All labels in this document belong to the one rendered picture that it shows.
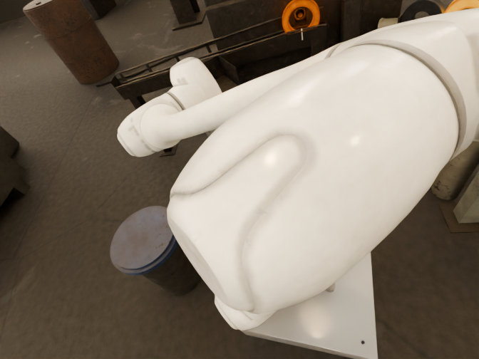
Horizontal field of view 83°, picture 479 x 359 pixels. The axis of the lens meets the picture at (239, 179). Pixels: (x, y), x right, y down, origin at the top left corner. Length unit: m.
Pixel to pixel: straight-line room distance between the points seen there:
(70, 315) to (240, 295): 1.78
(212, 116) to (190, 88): 0.22
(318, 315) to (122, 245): 0.83
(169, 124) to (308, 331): 0.70
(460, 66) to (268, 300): 0.20
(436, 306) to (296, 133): 1.34
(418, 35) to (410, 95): 0.07
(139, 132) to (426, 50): 0.56
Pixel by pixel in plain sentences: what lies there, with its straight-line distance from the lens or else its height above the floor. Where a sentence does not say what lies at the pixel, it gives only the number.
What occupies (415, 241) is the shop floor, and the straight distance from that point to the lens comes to 1.56.
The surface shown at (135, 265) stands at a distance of 1.22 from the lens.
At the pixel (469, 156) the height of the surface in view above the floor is 0.33.
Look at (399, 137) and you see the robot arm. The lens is 0.18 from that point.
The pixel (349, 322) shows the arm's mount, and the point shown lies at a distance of 0.95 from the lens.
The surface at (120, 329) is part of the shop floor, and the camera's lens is 1.69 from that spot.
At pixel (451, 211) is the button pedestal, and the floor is 0.01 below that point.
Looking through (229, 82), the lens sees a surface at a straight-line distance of 1.52.
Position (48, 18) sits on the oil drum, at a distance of 3.85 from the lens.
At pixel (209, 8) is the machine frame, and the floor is 0.87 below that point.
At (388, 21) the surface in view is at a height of 0.69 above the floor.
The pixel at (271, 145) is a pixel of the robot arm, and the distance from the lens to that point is 0.15.
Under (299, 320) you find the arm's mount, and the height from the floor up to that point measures 0.43.
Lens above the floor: 1.35
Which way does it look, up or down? 48 degrees down
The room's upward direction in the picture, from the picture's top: 22 degrees counter-clockwise
